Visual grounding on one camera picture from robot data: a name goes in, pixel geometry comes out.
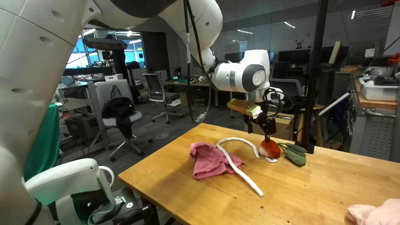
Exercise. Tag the light pink cloth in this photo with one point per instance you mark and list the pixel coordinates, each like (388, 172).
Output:
(385, 214)

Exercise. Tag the white plastic bin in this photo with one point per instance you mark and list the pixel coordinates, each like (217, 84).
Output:
(382, 92)

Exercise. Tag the black office chair with bag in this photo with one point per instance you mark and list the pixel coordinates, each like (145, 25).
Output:
(118, 110)

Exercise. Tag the dark pink cloth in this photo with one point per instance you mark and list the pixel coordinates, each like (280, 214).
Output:
(209, 161)

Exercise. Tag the green draped cloth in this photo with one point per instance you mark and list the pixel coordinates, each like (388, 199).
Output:
(45, 149)

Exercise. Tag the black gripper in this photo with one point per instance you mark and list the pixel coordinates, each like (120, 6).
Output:
(265, 122)

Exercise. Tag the cardboard box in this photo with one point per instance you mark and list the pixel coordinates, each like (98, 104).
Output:
(284, 125)

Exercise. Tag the black vertical stand pole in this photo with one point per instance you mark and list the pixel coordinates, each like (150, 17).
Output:
(314, 72)

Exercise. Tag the red strawberry plush toy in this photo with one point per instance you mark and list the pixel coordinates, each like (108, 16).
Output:
(295, 154)

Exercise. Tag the grey mesh office chair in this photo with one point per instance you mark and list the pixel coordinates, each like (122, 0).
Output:
(158, 94)

